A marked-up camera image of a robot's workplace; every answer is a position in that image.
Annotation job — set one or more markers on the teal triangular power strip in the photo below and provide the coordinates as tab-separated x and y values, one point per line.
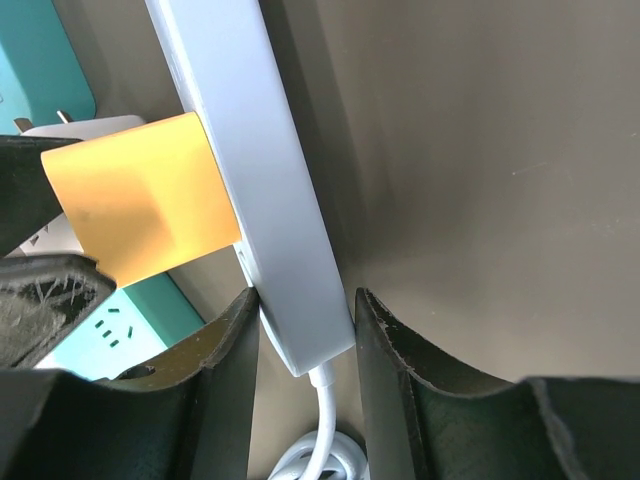
133	325

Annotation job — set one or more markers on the teal rectangular power strip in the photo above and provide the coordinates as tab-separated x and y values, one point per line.
40	72

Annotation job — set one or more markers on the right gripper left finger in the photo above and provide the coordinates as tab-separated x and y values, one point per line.
183	414

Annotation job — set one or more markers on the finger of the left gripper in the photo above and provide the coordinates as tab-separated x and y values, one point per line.
28	202
43	299

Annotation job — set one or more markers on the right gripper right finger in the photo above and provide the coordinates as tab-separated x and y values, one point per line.
428	415

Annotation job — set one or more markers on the light blue power strip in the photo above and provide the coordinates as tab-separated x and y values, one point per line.
223	66

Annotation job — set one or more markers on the orange plug adapter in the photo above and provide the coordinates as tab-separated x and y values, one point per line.
145	200

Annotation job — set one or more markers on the white cube plug adapter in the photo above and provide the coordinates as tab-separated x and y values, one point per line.
56	235

